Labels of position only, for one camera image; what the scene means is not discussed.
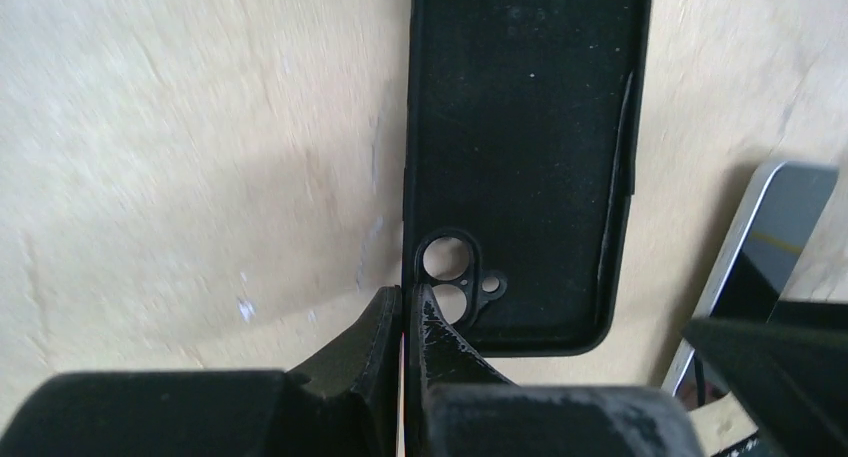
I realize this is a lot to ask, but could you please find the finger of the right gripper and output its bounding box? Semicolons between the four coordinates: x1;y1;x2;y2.
683;301;847;456

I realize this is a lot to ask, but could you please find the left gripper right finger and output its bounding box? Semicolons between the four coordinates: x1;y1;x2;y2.
404;284;703;456

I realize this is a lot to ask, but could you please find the silver-edged black phone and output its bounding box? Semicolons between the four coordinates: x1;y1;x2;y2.
661;161;840;398

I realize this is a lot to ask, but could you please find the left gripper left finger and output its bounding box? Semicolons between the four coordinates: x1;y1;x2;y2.
1;287;402;456

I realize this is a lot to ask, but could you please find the black phone case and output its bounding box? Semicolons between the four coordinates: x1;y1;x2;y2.
401;0;652;357

